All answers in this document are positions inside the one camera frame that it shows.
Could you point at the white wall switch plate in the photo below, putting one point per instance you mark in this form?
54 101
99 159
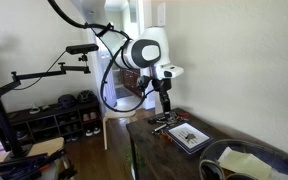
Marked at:
161 13

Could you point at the blue and white tray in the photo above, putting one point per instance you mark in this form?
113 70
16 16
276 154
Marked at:
202 136

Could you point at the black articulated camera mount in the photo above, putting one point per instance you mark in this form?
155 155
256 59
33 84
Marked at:
44 74

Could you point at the yellow sticky note pad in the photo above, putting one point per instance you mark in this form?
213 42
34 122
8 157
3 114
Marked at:
247 165

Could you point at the black and white sneaker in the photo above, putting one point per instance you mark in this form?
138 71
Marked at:
89 132
97 130

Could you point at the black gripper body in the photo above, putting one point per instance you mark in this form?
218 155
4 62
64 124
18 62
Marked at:
162 86

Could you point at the white round stool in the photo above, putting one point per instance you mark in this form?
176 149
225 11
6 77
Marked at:
120 115

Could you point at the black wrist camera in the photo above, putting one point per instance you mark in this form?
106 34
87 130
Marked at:
144 83

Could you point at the dark bicycle helmet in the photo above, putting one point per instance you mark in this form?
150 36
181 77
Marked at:
66 101

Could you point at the brown wooden cabinet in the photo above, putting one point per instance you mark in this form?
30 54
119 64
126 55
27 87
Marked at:
129 81

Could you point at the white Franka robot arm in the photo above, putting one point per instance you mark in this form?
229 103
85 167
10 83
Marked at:
150 53

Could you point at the black folded stand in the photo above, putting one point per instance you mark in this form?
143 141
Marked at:
27 166

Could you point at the dark wooden shoe rack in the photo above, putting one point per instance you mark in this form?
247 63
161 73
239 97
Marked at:
50 116

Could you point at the black vented bicycle helmet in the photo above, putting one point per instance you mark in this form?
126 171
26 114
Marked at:
86 96

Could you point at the key set with blue tag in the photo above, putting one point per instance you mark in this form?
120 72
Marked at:
179 118

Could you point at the single black car key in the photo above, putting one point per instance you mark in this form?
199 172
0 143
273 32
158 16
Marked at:
154 120

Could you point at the small white rack item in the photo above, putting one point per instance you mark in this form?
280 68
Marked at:
34 110

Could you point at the dark blue bowl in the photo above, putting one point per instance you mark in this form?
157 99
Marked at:
280 161

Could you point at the red and white shoe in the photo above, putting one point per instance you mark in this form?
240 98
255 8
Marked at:
86 117
94 115

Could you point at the dark wooden console table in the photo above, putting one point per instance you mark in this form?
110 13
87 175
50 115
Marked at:
157 156

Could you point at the white panel door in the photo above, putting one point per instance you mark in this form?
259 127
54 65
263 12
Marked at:
110 90

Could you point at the black stereo camera bar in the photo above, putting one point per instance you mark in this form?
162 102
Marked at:
82 49

